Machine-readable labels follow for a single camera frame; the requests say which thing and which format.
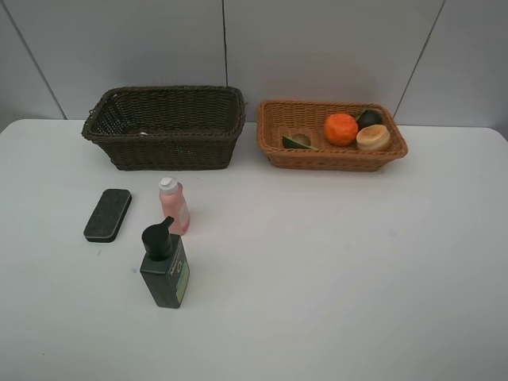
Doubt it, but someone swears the halved avocado with pit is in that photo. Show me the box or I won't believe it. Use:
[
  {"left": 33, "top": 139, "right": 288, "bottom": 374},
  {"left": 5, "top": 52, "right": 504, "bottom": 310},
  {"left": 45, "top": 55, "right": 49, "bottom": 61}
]
[{"left": 282, "top": 133, "right": 315, "bottom": 150}]

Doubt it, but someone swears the orange mandarin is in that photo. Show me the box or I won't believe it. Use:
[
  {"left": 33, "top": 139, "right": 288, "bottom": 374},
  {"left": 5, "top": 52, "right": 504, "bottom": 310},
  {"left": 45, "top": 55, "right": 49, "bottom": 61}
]
[{"left": 323, "top": 113, "right": 359, "bottom": 147}]

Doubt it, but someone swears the round bread bun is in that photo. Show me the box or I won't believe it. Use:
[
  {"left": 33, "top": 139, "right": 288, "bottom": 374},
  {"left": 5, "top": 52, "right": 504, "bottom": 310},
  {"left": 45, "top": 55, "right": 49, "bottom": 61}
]
[{"left": 356, "top": 125, "right": 391, "bottom": 152}]

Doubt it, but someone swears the dark purple mangosteen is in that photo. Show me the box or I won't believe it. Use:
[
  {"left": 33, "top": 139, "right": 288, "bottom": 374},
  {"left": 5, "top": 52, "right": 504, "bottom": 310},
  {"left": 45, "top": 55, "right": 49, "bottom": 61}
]
[{"left": 356, "top": 109, "right": 383, "bottom": 130}]

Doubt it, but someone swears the light orange wicker basket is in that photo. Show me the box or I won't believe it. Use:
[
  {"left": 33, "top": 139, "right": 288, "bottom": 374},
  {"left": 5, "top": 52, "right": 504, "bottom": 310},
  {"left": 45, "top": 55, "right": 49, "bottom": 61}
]
[{"left": 256, "top": 100, "right": 408, "bottom": 171}]

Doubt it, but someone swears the pink bottle white cap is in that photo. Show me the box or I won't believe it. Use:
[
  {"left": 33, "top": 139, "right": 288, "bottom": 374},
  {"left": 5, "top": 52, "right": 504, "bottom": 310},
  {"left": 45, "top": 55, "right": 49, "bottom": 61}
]
[{"left": 159, "top": 177, "right": 191, "bottom": 236}]

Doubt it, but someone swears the dark brown wicker basket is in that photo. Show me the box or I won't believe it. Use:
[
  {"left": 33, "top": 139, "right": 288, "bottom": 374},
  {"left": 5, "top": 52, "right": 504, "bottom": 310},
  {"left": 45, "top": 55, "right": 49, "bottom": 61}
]
[{"left": 82, "top": 86, "right": 245, "bottom": 171}]

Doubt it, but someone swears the dark green pump bottle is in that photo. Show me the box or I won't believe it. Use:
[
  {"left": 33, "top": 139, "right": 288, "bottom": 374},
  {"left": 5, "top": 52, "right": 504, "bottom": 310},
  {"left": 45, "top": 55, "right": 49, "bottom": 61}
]
[{"left": 140, "top": 217, "right": 190, "bottom": 309}]

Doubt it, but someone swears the black whiteboard eraser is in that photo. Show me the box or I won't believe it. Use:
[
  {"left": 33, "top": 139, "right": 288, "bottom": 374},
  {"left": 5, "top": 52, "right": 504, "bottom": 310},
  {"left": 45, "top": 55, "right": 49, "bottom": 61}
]
[{"left": 83, "top": 189, "right": 132, "bottom": 243}]

